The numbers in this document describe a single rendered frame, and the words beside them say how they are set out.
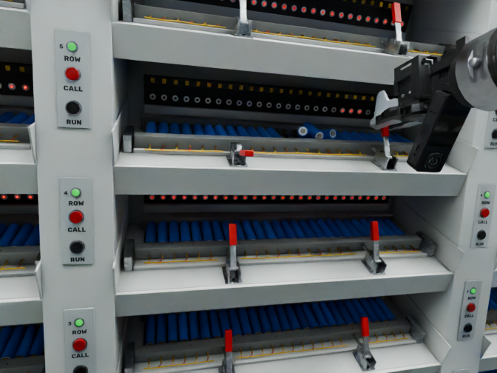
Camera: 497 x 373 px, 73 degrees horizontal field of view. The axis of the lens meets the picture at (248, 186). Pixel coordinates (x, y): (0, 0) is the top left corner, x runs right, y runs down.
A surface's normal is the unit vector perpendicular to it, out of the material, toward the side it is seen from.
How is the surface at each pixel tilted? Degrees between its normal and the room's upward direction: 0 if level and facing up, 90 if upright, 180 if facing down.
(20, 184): 109
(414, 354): 19
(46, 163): 90
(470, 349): 90
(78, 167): 90
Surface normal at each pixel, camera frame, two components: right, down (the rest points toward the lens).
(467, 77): -0.94, 0.27
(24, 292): 0.12, -0.89
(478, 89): -0.78, 0.58
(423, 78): 0.24, -0.04
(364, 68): 0.21, 0.46
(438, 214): -0.97, -0.01
